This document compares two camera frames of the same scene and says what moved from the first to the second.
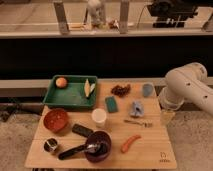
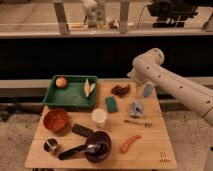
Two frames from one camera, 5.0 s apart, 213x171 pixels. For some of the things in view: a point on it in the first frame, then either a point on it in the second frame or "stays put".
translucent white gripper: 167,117 -> 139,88
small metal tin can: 50,145 stays put
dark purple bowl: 102,139 stays put
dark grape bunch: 121,91 stays put
